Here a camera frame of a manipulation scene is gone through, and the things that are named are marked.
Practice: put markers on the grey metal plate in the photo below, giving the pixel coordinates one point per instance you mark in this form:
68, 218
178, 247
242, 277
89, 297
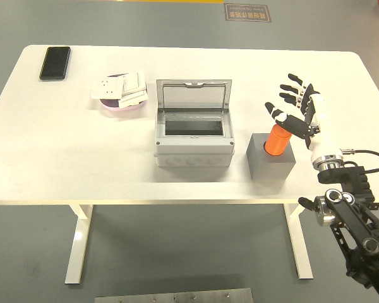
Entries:
173, 296

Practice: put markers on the brown floor sign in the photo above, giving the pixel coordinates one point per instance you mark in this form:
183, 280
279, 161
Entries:
248, 12

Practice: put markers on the purple shallow bowl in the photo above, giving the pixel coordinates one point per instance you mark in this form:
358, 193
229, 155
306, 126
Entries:
113, 107

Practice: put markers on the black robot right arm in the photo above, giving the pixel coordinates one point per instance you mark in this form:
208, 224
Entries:
353, 221

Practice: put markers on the white table leg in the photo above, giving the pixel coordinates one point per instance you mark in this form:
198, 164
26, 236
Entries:
300, 246
77, 246

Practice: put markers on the transparent hinged box lid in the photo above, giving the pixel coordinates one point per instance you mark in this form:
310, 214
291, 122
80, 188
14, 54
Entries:
192, 96

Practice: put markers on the white wall switch panel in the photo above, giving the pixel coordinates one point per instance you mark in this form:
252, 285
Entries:
132, 100
134, 80

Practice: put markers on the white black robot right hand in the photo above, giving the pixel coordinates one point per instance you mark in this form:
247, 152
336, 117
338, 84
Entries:
319, 139

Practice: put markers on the grey plastic junction box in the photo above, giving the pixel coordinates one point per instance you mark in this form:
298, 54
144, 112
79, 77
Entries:
192, 148

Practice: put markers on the white wall socket panel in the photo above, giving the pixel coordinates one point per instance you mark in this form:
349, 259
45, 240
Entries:
107, 88

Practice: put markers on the black smartphone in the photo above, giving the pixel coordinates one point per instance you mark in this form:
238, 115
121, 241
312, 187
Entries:
54, 63

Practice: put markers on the orange cylindrical battery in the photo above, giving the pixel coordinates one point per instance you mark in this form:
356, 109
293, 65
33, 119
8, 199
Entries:
276, 142

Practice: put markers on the grey block with round hole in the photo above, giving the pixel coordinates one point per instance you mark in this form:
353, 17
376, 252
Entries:
271, 167

